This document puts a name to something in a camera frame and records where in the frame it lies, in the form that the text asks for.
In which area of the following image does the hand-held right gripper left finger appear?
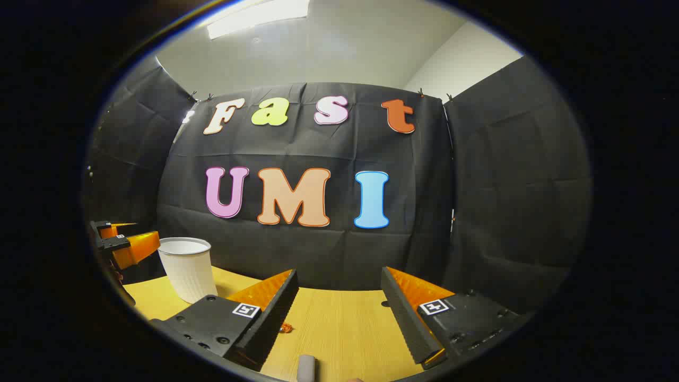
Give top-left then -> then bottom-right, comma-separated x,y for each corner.
150,269 -> 299,372

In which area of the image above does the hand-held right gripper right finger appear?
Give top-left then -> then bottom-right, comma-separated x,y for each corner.
381,266 -> 534,370

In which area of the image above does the white ribbed garbage bin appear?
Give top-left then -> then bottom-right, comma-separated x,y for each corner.
158,237 -> 219,304

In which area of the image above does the small grey broom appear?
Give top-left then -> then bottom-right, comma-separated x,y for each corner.
297,354 -> 316,382

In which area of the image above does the wooden desktop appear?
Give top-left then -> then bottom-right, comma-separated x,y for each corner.
123,265 -> 457,382

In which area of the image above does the black backdrop cloth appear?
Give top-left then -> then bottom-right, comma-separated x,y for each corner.
82,56 -> 592,314

